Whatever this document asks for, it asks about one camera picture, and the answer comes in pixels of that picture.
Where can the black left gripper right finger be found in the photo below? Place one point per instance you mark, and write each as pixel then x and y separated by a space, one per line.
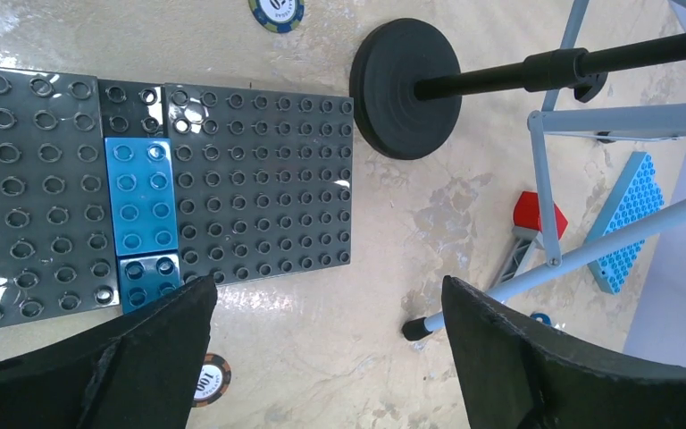
pixel 516 372

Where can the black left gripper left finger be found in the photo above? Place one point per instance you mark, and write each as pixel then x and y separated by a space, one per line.
pixel 138 370

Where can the black microphone stand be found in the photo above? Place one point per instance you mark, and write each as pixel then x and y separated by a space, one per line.
pixel 408 87

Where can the white blue toy car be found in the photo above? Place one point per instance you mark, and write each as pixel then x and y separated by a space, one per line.
pixel 542 318

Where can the orange black poker chip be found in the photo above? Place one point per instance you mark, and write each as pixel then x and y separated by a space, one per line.
pixel 213 381

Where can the red grey toy hammer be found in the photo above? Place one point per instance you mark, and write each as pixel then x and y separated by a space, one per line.
pixel 527 237

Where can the blue building brick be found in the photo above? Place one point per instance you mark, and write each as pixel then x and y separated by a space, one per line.
pixel 144 219

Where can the light blue building baseplate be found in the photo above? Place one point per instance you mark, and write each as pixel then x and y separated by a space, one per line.
pixel 635 195

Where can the dark grey building baseplate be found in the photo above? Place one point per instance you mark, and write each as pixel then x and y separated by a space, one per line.
pixel 262 184

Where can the light blue music stand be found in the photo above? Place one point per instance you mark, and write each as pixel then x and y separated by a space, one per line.
pixel 464 194

